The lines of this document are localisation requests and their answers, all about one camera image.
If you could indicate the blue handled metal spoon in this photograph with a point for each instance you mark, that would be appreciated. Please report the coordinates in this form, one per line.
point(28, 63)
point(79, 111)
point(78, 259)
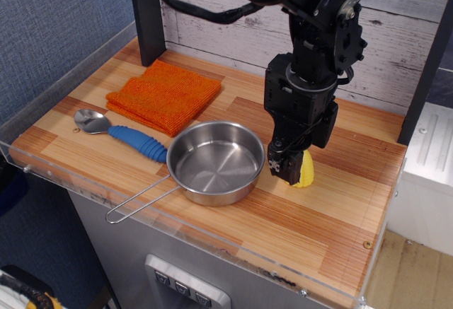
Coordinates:
point(92, 122)

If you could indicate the grey button control panel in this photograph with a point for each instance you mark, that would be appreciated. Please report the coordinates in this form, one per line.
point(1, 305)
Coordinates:
point(185, 284)

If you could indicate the dark vertical post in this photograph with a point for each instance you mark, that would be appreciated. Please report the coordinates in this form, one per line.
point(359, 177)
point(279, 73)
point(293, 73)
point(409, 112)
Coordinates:
point(429, 71)
point(150, 30)

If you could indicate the dark left vertical post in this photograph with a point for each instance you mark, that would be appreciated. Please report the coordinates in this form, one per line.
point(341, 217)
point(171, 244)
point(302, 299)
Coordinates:
point(150, 30)

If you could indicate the yellow ridged toy lemon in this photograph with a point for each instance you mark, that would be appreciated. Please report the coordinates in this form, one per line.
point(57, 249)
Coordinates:
point(306, 177)

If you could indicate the stainless steel pot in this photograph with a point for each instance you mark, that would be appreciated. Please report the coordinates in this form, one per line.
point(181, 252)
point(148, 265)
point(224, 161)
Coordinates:
point(215, 163)

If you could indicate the white grooved side unit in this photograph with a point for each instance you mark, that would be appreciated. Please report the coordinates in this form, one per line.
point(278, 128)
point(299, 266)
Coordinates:
point(421, 209)

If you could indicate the dark right vertical post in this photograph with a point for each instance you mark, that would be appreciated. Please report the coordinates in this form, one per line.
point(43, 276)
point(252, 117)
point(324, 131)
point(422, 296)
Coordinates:
point(429, 71)

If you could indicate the yellow object bottom left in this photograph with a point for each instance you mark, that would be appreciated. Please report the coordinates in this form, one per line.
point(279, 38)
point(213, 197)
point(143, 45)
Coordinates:
point(44, 301)

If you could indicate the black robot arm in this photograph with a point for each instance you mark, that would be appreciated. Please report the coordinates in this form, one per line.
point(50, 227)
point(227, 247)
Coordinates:
point(326, 37)

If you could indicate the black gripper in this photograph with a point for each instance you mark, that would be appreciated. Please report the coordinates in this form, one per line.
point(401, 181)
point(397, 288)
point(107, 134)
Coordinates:
point(303, 113)

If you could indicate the folded orange cloth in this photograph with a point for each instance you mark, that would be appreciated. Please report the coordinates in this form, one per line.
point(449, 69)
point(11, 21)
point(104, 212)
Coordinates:
point(165, 97)

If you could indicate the clear acrylic table guard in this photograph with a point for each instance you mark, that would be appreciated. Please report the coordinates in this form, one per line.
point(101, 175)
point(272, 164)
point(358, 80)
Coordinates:
point(280, 247)

